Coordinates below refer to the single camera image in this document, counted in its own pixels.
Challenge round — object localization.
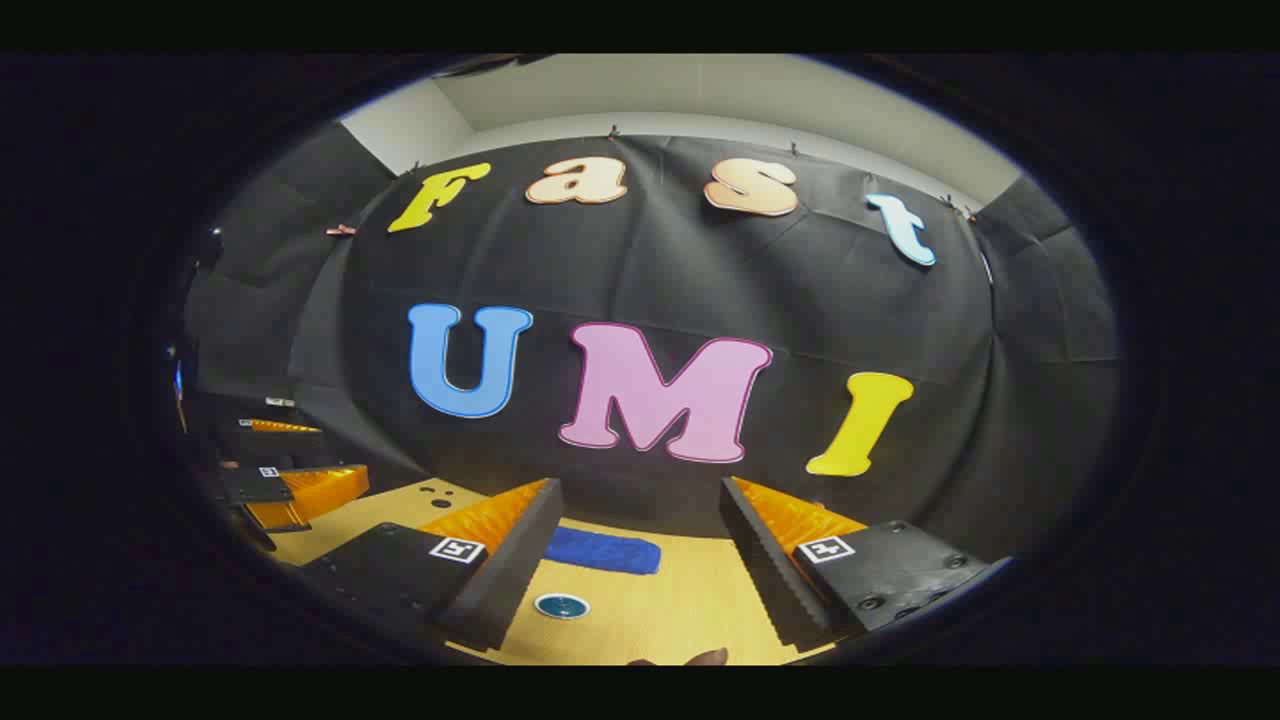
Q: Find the blue towel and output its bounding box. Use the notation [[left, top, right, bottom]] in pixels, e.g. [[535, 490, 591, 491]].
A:
[[544, 526, 662, 577]]

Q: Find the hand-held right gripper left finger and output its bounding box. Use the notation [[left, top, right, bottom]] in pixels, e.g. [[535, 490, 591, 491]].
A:
[[300, 478, 564, 653]]

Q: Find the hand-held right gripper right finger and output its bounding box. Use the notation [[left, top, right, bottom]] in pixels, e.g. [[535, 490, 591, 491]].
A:
[[720, 476, 993, 651]]

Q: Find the black backdrop cloth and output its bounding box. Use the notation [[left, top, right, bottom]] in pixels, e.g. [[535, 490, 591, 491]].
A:
[[183, 120, 1123, 566]]

